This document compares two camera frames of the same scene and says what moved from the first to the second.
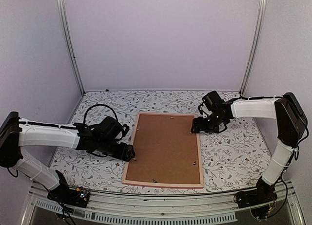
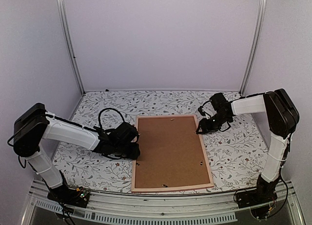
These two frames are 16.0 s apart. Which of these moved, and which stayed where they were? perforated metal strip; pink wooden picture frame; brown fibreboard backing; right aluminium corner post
Moved: pink wooden picture frame
Stayed: right aluminium corner post; brown fibreboard backing; perforated metal strip
